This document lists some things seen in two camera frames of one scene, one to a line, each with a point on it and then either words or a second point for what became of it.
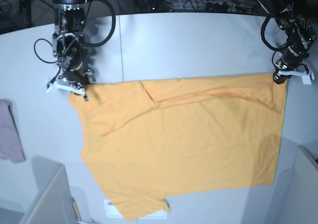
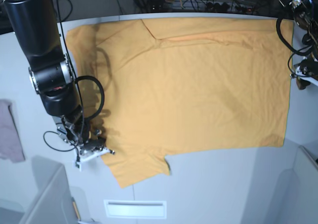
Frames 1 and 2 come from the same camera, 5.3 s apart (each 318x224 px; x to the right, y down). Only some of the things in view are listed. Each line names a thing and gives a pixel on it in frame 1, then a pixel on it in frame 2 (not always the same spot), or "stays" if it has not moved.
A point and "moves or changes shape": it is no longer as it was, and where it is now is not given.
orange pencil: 76,210 stays
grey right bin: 296,196 stays
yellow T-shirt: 144,140 moves or changes shape
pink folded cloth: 11,148 stays
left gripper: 76,71 to 72,130
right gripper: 290,57 to 309,66
